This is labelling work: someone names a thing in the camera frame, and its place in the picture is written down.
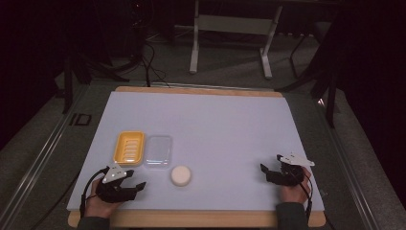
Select white metal stand frame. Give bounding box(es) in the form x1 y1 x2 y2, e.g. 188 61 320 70
189 0 283 81

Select person's left hand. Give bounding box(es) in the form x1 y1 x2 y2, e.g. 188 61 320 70
83 177 124 220

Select white table mat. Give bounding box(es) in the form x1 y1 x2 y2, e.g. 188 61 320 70
66 91 326 212

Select clear plastic container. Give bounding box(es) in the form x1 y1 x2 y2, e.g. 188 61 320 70
143 134 173 169

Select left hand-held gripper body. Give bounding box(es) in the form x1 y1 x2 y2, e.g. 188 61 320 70
95 162 138 204

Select metal floor rail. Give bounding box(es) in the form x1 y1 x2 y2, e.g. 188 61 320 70
0 83 90 230
314 95 381 230

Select black floor cables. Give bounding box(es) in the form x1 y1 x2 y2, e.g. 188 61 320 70
127 0 171 89

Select black tripod stand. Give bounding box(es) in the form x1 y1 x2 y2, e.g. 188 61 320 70
275 47 344 128

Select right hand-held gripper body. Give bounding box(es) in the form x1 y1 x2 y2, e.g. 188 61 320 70
265 154 316 187

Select person's right hand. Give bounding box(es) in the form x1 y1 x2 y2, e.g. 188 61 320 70
280 166 312 205

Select yellow soap dish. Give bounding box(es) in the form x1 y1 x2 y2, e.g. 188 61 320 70
112 130 147 167

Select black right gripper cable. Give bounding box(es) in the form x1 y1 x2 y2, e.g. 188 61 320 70
288 165 315 222

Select black chair leg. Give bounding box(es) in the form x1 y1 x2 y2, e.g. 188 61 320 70
288 33 309 80

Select black floor marking tape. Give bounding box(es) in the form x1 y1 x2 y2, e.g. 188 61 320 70
68 112 93 127

